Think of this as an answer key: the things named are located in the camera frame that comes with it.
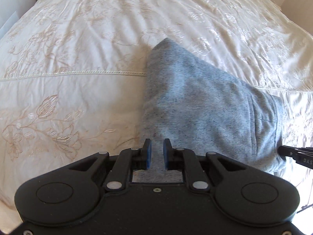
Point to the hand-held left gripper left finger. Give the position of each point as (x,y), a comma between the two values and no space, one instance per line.
(148,154)

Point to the cream embroidered bedspread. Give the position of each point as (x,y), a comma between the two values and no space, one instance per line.
(73,53)

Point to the thin black stand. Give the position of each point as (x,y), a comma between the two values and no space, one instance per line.
(305,206)

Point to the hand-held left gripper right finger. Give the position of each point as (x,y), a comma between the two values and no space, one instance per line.
(166,154)

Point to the grey pants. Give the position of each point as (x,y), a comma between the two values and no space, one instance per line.
(200,102)

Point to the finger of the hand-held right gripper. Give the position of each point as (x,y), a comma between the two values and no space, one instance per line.
(287,151)

